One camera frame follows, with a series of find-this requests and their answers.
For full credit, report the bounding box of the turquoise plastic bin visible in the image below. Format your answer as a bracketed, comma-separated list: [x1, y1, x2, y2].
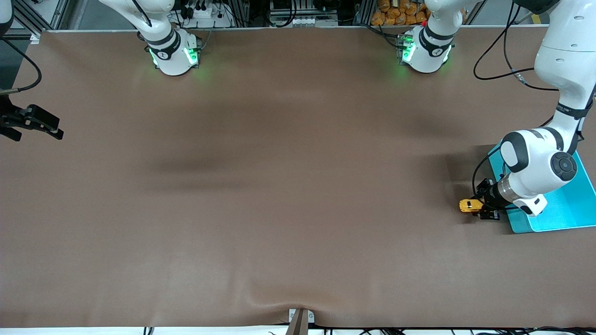
[486, 143, 596, 234]

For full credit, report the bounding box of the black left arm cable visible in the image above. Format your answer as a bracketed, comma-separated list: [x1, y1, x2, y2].
[472, 0, 562, 198]

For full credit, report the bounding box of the orange snack bags pile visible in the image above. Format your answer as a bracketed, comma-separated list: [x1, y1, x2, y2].
[371, 0, 430, 27]

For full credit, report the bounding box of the yellow beetle toy car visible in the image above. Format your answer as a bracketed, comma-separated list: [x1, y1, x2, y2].
[459, 198, 486, 214]

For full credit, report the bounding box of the brown table mat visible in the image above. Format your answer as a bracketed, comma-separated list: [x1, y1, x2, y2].
[0, 27, 596, 329]

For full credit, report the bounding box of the white power strip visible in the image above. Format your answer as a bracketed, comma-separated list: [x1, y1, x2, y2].
[179, 0, 234, 29]

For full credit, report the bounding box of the grey metal camera mount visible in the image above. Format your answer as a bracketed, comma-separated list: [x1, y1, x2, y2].
[285, 308, 316, 335]

